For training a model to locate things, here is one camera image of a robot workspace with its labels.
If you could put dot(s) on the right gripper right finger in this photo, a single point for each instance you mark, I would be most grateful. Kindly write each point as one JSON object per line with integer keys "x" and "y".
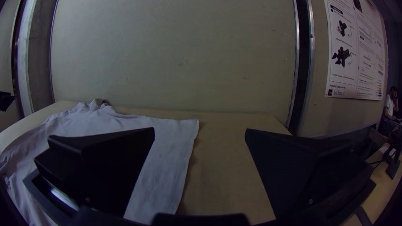
{"x": 292, "y": 175}

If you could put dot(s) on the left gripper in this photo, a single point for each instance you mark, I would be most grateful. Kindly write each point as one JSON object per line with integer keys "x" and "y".
{"x": 4, "y": 100}

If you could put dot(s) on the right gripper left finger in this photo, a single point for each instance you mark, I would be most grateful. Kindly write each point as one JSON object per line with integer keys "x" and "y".
{"x": 100, "y": 166}

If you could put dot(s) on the white t-shirt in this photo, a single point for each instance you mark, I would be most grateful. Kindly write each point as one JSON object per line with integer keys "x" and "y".
{"x": 169, "y": 147}

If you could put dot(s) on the person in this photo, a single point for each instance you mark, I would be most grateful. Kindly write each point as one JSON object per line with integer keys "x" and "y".
{"x": 389, "y": 110}

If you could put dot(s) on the white wall poster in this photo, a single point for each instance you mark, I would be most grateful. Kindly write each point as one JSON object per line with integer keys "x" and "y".
{"x": 355, "y": 53}

